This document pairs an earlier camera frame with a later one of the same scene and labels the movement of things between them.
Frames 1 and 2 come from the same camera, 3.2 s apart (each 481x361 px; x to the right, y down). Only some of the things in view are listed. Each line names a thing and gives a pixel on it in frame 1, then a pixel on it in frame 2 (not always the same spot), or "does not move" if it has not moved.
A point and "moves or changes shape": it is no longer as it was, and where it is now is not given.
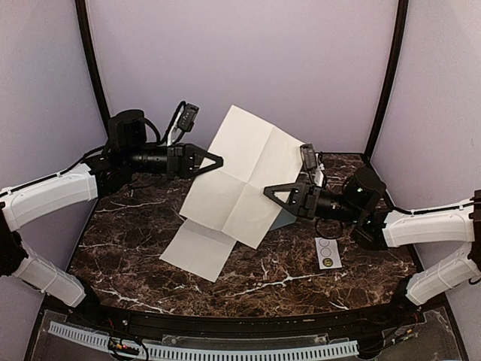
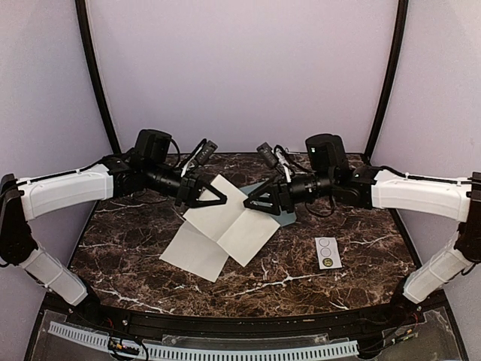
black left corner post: (82, 19) does not move
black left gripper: (181, 161) to (189, 190)
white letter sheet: (256, 156) moves or changes shape
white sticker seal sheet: (328, 253) does not move
